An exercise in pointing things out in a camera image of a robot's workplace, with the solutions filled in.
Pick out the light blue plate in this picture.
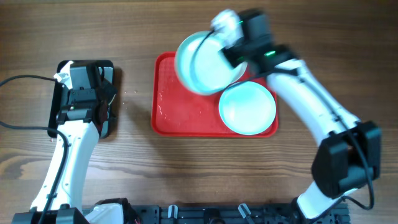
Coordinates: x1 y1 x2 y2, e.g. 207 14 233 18
218 82 277 136
174 31 236 95

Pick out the white round plate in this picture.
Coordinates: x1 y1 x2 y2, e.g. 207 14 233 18
231 62 248 83

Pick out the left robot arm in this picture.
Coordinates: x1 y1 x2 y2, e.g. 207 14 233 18
12 60 138 223

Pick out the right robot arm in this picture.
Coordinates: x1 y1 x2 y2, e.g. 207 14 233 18
211 9 381 223

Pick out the black rectangular metal tray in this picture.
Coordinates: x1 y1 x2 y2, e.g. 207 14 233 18
49 60 115 139

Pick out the red plastic serving tray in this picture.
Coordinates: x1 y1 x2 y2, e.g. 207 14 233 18
151 52 279 138

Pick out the right black camera cable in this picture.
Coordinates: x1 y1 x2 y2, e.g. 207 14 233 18
189 29 218 91

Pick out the black camera cable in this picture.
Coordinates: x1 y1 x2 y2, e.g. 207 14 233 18
189 29 218 91
0 74 70 224

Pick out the left black camera cable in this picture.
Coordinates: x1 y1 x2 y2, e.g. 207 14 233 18
0 74 70 224

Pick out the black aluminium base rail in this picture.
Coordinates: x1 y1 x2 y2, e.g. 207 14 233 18
132 203 351 224

